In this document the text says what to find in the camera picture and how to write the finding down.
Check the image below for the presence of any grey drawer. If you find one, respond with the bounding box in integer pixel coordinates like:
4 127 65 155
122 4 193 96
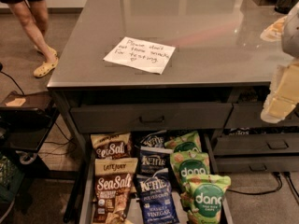
216 156 299 173
70 102 233 133
213 133 299 156
225 102 299 129

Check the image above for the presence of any rear blue Kettle chip bag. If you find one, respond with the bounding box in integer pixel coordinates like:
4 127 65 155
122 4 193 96
139 130 166 147

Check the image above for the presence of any middle right grey drawer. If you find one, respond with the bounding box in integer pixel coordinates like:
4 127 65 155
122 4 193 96
213 133 299 156

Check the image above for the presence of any top left grey drawer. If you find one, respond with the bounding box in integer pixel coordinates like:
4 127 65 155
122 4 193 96
70 102 233 133

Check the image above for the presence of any green dang chip bag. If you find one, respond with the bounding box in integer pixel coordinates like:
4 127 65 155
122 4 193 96
186 175 231 224
170 150 210 191
164 131 202 152

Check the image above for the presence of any white handwritten paper note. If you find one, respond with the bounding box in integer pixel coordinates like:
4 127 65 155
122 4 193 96
104 37 176 75

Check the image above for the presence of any blue kettle chip bag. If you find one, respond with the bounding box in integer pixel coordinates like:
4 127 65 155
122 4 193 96
136 168 179 224
139 147 173 175
139 130 166 147

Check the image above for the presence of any black side cart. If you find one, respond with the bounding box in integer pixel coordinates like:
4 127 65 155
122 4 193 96
0 91 59 178

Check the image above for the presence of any middle blue Kettle chip bag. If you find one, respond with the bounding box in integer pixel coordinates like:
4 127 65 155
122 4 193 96
139 147 173 175

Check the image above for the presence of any green crate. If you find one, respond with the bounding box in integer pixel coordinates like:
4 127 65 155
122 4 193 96
0 153 24 203

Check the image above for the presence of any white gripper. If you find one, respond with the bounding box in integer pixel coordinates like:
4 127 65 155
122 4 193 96
261 63 299 123

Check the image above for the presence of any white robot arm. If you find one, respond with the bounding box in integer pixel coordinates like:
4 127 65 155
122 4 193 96
260 2 299 123

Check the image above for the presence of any brown seasalt chip bag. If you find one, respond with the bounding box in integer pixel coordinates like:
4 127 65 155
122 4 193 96
91 133 133 160
93 158 137 224

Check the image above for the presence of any top right grey drawer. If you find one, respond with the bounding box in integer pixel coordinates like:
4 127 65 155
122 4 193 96
225 102 299 129

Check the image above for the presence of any rear green Dang chip bag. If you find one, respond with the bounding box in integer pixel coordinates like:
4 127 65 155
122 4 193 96
164 131 202 152

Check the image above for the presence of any person with yellow clogs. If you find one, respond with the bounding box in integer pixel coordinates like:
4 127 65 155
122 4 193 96
0 0 59 78

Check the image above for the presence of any bottom right grey drawer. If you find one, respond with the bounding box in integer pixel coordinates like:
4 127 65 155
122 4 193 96
216 156 299 173

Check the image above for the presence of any black floor cable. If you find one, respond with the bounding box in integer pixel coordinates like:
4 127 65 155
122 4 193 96
227 171 299 205

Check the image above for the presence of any front green Dang chip bag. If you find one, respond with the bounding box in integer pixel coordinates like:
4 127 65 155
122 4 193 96
186 175 231 224

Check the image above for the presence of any middle green Dang chip bag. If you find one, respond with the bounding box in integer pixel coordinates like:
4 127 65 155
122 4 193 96
170 150 210 191

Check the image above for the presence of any front blue Kettle chip bag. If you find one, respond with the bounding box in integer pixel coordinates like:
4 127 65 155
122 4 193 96
136 168 179 224

